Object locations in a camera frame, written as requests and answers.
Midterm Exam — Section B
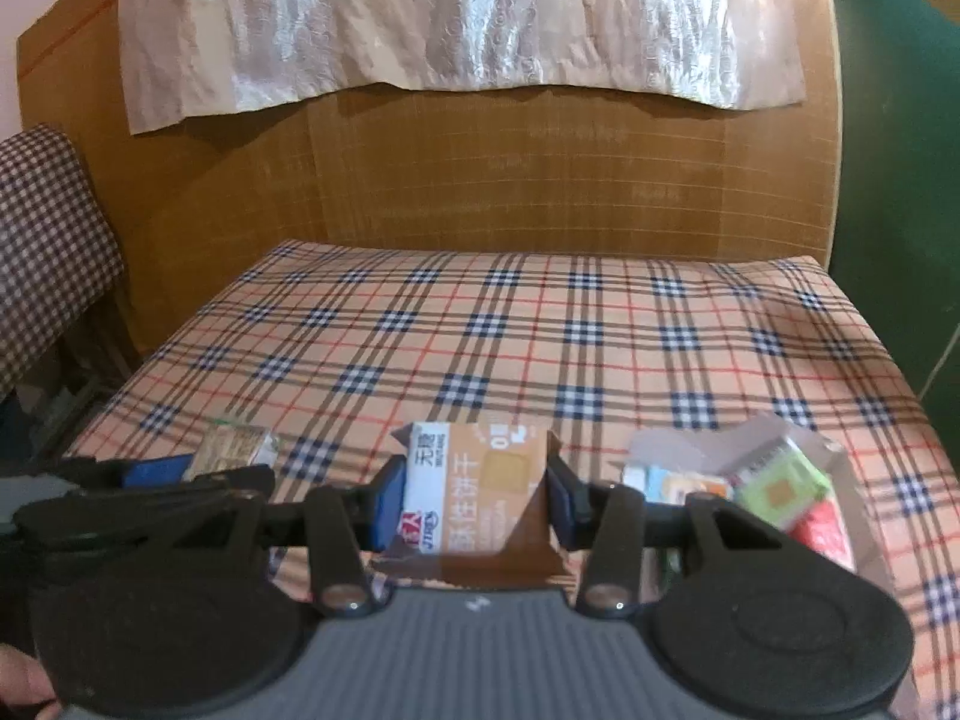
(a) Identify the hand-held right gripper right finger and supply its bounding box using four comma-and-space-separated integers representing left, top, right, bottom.
546, 454, 758, 614

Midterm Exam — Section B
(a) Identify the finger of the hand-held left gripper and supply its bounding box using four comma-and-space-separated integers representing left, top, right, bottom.
75, 463, 277, 518
60, 456, 197, 490

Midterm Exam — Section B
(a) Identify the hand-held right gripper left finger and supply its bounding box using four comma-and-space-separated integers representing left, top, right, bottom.
202, 456, 412, 616

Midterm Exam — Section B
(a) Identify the clear small biscuit packet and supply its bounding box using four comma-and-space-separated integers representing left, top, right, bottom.
184, 424, 280, 482

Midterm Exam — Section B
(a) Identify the orange biscuit packet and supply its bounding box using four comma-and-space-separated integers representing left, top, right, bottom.
371, 420, 575, 590

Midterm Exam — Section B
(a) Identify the light blue snack packet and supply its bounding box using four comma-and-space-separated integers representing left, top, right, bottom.
643, 465, 698, 505

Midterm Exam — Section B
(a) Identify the white cardboard box tray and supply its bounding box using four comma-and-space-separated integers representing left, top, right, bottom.
622, 414, 893, 593

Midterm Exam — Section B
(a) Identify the light green cracker packet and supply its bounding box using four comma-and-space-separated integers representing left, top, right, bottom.
731, 439, 833, 533

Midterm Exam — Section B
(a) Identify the red and white snack packet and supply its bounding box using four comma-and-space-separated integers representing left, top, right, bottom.
791, 499, 857, 571

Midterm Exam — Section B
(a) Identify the person's left hand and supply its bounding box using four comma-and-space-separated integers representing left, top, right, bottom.
0, 643, 59, 707

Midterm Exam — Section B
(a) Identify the plaid tablecloth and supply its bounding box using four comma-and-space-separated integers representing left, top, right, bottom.
56, 238, 960, 720

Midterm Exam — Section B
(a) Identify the checkered chair cushion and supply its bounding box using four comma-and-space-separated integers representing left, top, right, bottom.
0, 124, 125, 398

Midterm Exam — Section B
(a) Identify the brown wooden board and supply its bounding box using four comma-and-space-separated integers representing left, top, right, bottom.
16, 0, 839, 361

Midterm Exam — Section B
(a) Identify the green board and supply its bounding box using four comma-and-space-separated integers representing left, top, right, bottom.
821, 0, 960, 421

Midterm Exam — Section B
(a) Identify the silver beige hanging cloth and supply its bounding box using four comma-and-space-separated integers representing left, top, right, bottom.
118, 0, 820, 137

